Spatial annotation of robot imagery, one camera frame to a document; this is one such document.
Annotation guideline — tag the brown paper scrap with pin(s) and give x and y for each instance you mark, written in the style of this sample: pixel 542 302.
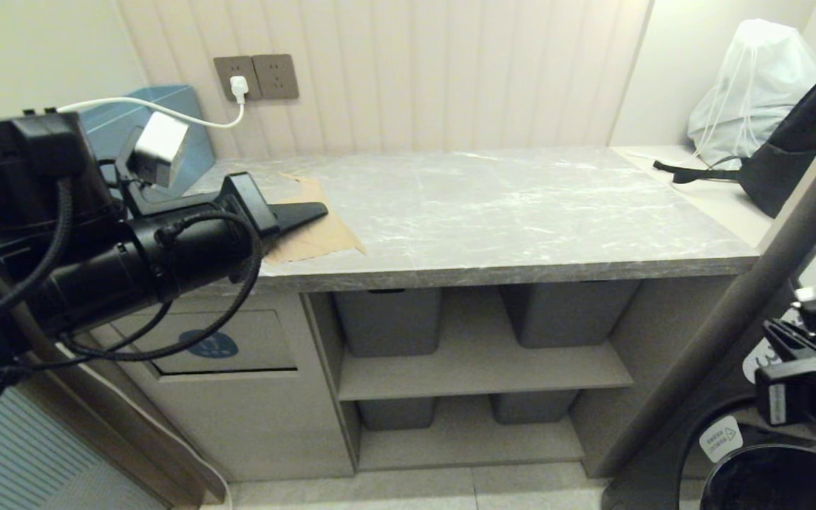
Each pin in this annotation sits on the brown paper scrap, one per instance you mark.
pixel 323 237

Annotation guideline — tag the white power plug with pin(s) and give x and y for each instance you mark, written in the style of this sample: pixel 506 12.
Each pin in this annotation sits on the white power plug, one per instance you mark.
pixel 239 86

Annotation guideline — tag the grey ribbed panel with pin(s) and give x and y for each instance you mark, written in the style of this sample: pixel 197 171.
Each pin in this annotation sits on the grey ribbed panel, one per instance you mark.
pixel 25 460

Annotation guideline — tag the grey storage bin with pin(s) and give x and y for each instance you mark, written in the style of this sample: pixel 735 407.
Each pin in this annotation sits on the grey storage bin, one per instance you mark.
pixel 397 413
pixel 532 406
pixel 387 319
pixel 564 312

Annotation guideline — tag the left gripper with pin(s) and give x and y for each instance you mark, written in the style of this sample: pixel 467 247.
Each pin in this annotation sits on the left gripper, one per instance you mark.
pixel 195 244

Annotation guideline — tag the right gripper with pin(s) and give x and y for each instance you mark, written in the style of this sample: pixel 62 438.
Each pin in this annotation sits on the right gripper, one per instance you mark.
pixel 805 389

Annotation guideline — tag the beige shelf board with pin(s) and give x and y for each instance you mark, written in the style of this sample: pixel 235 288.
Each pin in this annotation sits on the beige shelf board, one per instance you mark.
pixel 479 372

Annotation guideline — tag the grey slanted post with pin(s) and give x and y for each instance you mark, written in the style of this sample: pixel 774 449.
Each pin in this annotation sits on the grey slanted post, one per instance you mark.
pixel 734 312

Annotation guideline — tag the brown wall socket plate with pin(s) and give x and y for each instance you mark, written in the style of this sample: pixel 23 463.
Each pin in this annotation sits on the brown wall socket plate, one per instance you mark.
pixel 224 71
pixel 277 76

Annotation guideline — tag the black backpack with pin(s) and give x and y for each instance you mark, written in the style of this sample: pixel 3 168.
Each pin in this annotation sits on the black backpack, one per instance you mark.
pixel 790 170

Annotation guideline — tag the trash bin flap door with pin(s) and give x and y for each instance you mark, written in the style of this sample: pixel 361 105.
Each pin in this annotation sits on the trash bin flap door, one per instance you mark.
pixel 266 340

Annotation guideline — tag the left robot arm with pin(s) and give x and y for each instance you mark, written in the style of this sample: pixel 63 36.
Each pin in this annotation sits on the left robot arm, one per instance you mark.
pixel 18 163

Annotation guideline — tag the beige counter cabinet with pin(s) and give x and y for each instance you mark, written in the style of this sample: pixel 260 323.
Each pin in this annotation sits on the beige counter cabinet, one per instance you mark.
pixel 273 425

